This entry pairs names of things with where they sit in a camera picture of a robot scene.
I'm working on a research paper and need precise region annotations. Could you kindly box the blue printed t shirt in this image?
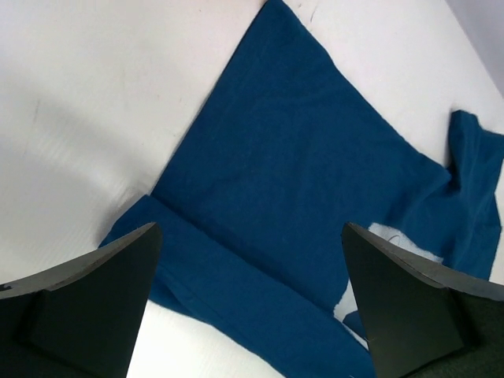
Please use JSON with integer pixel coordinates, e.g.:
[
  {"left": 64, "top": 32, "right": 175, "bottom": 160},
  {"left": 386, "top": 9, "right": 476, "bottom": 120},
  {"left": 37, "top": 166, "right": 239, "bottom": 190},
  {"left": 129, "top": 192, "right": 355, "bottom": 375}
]
[{"left": 105, "top": 1, "right": 503, "bottom": 377}]

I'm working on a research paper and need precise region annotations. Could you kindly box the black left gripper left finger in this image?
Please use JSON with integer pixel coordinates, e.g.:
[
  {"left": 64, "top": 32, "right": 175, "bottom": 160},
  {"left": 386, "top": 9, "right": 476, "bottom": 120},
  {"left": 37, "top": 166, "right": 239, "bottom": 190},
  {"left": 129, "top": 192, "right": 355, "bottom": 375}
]
[{"left": 1, "top": 223, "right": 162, "bottom": 377}]

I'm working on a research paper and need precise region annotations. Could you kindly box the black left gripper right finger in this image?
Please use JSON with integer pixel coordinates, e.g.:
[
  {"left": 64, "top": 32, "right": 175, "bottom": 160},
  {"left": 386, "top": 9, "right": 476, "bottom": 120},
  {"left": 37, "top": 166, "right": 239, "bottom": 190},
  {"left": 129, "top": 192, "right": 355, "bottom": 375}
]
[{"left": 341, "top": 223, "right": 503, "bottom": 377}]

